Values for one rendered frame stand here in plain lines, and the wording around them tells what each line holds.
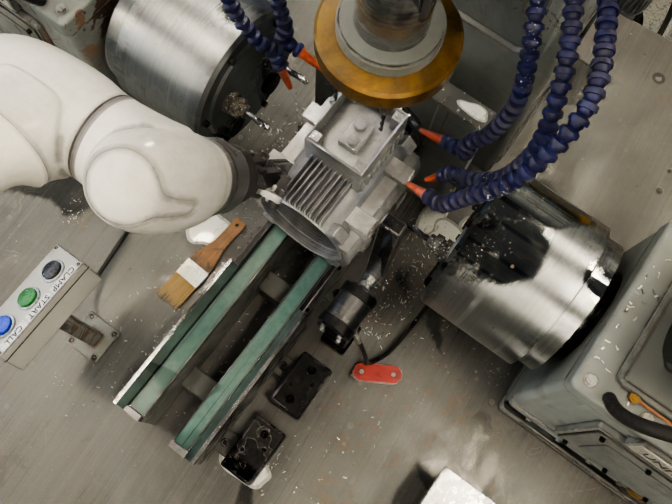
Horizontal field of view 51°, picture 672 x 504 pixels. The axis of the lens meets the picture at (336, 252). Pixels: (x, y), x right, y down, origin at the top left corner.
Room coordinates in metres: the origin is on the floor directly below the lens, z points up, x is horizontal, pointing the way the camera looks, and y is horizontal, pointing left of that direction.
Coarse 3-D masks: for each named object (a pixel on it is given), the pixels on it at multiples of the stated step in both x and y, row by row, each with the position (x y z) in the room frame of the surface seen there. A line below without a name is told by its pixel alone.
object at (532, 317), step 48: (528, 192) 0.40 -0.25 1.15; (432, 240) 0.33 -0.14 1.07; (480, 240) 0.31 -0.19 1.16; (528, 240) 0.32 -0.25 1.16; (576, 240) 0.33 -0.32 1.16; (432, 288) 0.26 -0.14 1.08; (480, 288) 0.25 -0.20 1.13; (528, 288) 0.26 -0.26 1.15; (576, 288) 0.26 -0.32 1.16; (480, 336) 0.20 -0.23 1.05; (528, 336) 0.20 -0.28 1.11
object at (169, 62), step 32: (128, 0) 0.61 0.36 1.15; (160, 0) 0.61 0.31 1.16; (192, 0) 0.62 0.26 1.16; (256, 0) 0.65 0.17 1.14; (128, 32) 0.57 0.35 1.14; (160, 32) 0.56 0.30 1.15; (192, 32) 0.56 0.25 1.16; (224, 32) 0.57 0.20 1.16; (128, 64) 0.53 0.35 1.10; (160, 64) 0.52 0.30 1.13; (192, 64) 0.52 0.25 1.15; (224, 64) 0.53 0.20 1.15; (256, 64) 0.58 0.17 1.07; (288, 64) 0.59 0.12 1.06; (160, 96) 0.49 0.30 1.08; (192, 96) 0.49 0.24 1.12; (224, 96) 0.51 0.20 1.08; (256, 96) 0.57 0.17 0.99; (192, 128) 0.46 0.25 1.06; (224, 128) 0.50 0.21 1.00
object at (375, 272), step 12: (384, 216) 0.29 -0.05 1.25; (384, 228) 0.28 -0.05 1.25; (396, 228) 0.28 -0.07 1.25; (384, 240) 0.28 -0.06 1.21; (396, 240) 0.27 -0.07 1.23; (372, 252) 0.28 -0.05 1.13; (384, 252) 0.27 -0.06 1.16; (372, 264) 0.28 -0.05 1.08; (384, 264) 0.27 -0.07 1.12; (372, 276) 0.28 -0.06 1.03; (384, 276) 0.28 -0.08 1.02
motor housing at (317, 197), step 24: (288, 144) 0.46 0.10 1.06; (312, 168) 0.41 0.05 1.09; (384, 168) 0.44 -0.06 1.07; (288, 192) 0.36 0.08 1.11; (312, 192) 0.37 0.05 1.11; (336, 192) 0.37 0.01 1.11; (360, 192) 0.39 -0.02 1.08; (384, 192) 0.40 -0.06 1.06; (288, 216) 0.38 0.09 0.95; (312, 216) 0.33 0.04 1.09; (336, 216) 0.34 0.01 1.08; (312, 240) 0.35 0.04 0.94; (360, 240) 0.32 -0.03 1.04
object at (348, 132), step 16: (336, 112) 0.49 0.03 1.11; (352, 112) 0.50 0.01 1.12; (368, 112) 0.50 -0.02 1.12; (400, 112) 0.49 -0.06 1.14; (320, 128) 0.46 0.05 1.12; (336, 128) 0.47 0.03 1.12; (352, 128) 0.47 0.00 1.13; (368, 128) 0.47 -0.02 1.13; (384, 128) 0.48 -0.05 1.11; (400, 128) 0.47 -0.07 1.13; (320, 144) 0.44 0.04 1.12; (336, 144) 0.44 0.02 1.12; (352, 144) 0.44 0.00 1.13; (368, 144) 0.45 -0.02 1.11; (384, 144) 0.44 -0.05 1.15; (320, 160) 0.42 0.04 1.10; (336, 160) 0.41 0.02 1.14; (352, 160) 0.42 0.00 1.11; (368, 160) 0.42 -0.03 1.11; (352, 176) 0.39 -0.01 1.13; (368, 176) 0.40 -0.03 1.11
